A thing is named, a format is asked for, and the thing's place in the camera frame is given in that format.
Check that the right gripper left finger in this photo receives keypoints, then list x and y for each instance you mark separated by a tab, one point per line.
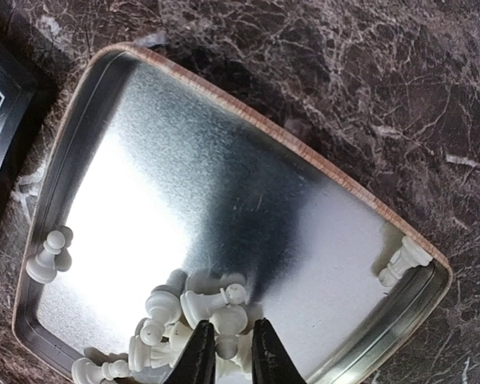
197	362

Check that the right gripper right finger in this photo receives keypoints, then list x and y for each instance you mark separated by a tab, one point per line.
271	363

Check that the black grey chess board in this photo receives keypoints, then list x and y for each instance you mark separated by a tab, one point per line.
0	136

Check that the white chess bishop in tray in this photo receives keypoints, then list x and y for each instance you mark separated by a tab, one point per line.
197	307

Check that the white chess piece in tray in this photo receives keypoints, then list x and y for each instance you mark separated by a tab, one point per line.
163	308

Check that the white chess pawn tray bottom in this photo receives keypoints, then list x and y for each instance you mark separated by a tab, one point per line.
85	371

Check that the metal tray with wooden rim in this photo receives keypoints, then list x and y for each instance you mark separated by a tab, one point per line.
160	180

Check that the white pawn in tray corner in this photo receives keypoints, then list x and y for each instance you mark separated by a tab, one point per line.
41	267

